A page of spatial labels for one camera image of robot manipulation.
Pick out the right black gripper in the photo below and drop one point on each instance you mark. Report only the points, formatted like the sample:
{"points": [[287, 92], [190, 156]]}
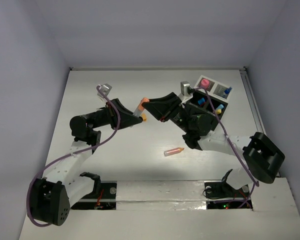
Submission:
{"points": [[160, 108]]}

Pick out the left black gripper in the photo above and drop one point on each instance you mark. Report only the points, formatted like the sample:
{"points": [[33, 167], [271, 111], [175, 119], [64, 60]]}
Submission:
{"points": [[114, 114]]}

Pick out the dark orange marker cap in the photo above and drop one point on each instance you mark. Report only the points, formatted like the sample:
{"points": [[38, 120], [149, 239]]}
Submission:
{"points": [[140, 106]]}

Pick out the red orange marker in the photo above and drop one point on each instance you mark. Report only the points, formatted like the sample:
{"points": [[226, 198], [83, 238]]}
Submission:
{"points": [[173, 151]]}

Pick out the pink cap marker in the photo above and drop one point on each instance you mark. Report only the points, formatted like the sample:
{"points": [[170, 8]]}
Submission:
{"points": [[204, 83]]}

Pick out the yellow marker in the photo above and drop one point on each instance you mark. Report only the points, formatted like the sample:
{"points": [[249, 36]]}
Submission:
{"points": [[218, 111]]}

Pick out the light blue marker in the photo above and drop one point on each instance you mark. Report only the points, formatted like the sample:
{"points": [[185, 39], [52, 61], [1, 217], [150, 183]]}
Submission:
{"points": [[220, 107]]}

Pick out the clear blue cap bottle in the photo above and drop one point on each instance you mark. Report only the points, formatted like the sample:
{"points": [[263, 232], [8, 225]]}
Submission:
{"points": [[226, 92]]}

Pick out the orange tip clear marker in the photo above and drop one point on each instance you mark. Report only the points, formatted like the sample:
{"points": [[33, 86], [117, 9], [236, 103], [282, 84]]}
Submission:
{"points": [[137, 113]]}

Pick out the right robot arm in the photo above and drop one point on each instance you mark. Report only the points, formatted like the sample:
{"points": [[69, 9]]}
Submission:
{"points": [[202, 136]]}

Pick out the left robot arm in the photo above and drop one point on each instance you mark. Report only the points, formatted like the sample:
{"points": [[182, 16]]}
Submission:
{"points": [[51, 195]]}

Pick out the black and white organizer box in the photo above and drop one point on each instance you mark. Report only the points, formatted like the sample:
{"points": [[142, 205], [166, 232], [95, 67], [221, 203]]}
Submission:
{"points": [[215, 92]]}

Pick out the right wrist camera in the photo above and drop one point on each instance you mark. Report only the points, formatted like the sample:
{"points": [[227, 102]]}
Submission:
{"points": [[185, 91]]}

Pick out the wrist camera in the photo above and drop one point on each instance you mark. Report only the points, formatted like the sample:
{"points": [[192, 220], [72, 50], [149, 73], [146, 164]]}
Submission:
{"points": [[103, 90], [185, 91]]}

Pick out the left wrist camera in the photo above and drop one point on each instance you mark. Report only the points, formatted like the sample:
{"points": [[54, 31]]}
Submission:
{"points": [[103, 90]]}

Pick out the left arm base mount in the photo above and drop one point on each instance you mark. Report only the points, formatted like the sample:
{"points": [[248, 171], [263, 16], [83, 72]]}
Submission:
{"points": [[104, 200]]}

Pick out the aluminium rail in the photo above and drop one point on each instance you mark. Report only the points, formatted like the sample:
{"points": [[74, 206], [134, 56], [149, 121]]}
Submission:
{"points": [[257, 120]]}

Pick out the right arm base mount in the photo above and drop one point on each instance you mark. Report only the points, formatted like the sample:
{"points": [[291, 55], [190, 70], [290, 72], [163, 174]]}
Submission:
{"points": [[221, 196]]}

